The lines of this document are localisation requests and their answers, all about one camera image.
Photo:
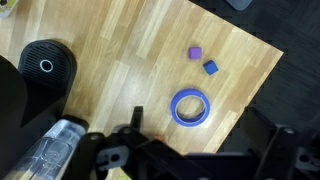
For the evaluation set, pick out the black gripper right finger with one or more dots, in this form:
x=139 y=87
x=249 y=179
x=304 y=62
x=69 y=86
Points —
x=263 y=133

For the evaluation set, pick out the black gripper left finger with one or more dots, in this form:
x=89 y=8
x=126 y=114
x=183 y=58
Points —
x=138 y=116

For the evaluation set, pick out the blue masking tape roll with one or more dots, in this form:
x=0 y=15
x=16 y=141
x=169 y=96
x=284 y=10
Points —
x=174 y=111

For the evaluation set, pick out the blue foam cube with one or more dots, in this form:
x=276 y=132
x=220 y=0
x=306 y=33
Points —
x=210 y=67

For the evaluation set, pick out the purple foam cube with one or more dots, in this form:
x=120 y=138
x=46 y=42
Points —
x=195 y=53

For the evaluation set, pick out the black coffee maker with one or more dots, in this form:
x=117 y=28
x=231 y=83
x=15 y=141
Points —
x=20 y=110

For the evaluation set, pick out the white box with yellow print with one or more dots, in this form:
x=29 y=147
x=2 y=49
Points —
x=6 y=7

